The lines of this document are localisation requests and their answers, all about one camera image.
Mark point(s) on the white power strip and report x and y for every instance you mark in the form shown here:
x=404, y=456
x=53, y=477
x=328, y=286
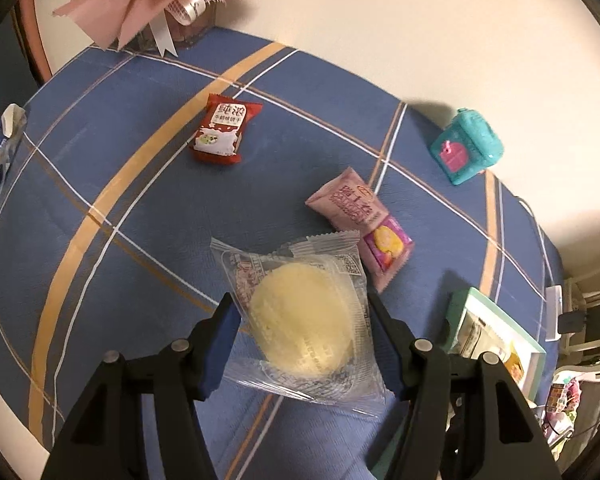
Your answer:
x=555, y=310

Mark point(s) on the small black box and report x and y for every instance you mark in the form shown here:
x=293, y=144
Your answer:
x=575, y=321

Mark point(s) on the puzzle cube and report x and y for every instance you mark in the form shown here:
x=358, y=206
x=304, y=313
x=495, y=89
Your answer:
x=558, y=397

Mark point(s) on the white tray with teal rim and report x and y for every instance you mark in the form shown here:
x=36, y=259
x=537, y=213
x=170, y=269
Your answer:
x=480, y=307

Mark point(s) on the clear-wrapped round pale pastry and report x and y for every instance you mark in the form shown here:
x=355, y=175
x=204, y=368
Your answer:
x=300, y=320

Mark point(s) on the teal tin with pink heart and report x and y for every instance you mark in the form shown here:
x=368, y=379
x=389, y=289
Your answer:
x=467, y=150

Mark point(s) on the red and white snack packet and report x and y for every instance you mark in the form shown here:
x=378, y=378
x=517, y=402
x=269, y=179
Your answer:
x=220, y=132

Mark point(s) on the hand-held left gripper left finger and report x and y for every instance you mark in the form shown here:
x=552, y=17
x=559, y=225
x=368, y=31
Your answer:
x=222, y=341

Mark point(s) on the pink snack packet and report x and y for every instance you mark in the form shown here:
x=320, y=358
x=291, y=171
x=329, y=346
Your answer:
x=352, y=207

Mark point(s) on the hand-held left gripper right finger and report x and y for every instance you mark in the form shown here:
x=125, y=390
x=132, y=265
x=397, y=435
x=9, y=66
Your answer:
x=387, y=351

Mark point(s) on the white shelf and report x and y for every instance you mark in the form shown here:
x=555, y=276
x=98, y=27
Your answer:
x=597, y=280

